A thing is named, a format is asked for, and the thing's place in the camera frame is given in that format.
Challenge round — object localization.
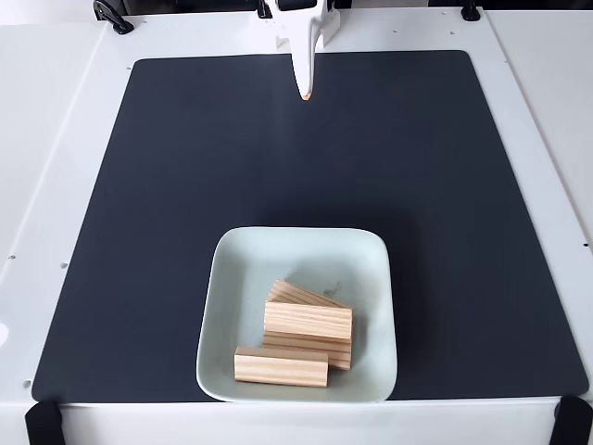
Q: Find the grooved wooden block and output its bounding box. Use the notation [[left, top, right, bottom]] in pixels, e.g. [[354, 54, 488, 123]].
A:
[[263, 299, 355, 342], [233, 346, 331, 388], [267, 278, 351, 309], [262, 329, 354, 372]]

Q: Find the pale green square plate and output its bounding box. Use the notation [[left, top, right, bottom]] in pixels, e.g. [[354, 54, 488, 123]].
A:
[[195, 225, 398, 403]]

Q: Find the black rubber mat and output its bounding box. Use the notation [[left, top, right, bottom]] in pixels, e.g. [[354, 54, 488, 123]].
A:
[[31, 49, 589, 403]]

